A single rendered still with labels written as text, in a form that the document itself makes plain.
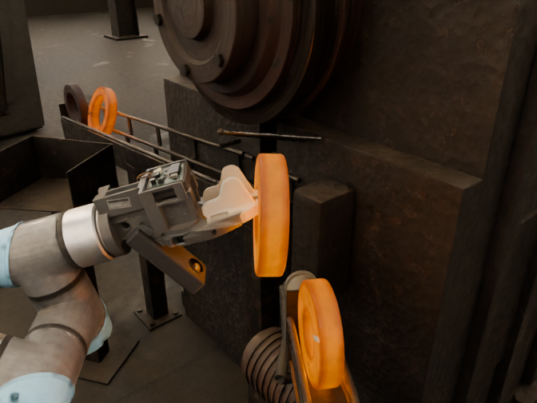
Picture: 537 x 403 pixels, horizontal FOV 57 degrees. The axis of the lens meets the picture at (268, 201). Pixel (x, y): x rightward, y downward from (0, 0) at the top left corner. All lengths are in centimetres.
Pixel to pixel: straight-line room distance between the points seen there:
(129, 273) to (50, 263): 152
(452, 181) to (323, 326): 33
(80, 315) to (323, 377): 32
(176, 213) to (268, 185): 12
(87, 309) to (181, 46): 55
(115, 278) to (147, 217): 154
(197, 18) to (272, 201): 46
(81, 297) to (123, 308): 129
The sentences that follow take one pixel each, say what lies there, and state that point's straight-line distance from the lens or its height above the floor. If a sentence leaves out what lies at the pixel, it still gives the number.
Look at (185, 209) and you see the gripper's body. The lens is 60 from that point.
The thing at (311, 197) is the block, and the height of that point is 80.
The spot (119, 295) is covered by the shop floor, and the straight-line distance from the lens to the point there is 205.
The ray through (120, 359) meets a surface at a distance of 177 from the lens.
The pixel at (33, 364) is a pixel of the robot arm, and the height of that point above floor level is 81.
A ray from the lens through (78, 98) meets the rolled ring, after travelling 200.
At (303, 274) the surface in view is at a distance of 89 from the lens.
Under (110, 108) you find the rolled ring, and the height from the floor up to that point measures 71.
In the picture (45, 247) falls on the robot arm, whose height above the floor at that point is 89.
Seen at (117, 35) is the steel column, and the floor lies 5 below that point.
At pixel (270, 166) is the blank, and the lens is 58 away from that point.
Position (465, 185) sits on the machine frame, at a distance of 85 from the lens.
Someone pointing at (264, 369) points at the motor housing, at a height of 51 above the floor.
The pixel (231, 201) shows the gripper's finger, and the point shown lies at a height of 94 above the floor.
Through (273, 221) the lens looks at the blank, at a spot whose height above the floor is 93.
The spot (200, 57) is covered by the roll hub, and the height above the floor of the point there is 102.
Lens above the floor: 121
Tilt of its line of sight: 27 degrees down
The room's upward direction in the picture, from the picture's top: straight up
